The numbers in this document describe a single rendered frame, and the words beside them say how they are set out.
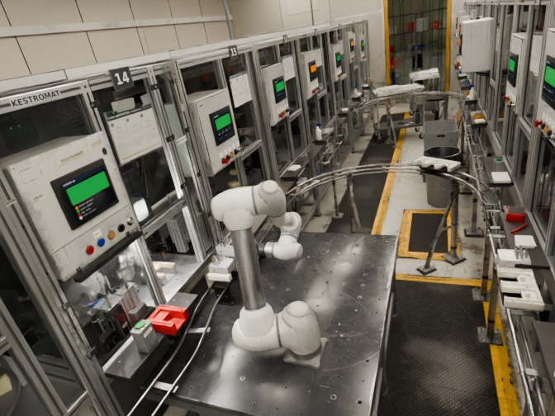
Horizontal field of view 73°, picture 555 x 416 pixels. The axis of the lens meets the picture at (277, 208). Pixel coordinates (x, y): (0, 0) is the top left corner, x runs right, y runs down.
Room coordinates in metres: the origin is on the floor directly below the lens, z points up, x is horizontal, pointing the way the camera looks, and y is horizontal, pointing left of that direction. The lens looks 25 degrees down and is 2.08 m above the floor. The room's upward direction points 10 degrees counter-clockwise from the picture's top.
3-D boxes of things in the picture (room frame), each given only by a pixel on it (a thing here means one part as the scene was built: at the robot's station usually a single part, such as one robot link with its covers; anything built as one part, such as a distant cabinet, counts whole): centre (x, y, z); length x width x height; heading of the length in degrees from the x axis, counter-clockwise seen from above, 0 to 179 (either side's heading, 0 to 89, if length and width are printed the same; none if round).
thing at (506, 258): (1.47, -1.09, 0.92); 0.13 x 0.10 x 0.09; 65
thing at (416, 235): (3.27, -1.48, 0.01); 1.00 x 0.55 x 0.01; 155
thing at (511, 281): (1.37, -1.04, 0.84); 0.37 x 0.14 x 0.10; 155
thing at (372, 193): (5.82, -1.83, 0.01); 5.85 x 0.59 x 0.01; 155
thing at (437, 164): (2.95, -1.39, 0.84); 0.37 x 0.14 x 0.10; 33
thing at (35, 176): (1.46, 0.85, 1.60); 0.42 x 0.29 x 0.46; 155
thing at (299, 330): (1.35, 0.00, 0.85); 0.18 x 0.16 x 0.22; 87
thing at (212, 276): (1.98, 0.33, 0.84); 0.36 x 0.14 x 0.10; 155
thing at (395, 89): (6.59, -2.42, 0.48); 0.88 x 0.56 x 0.96; 83
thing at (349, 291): (1.77, 0.00, 0.66); 1.50 x 1.06 x 0.04; 155
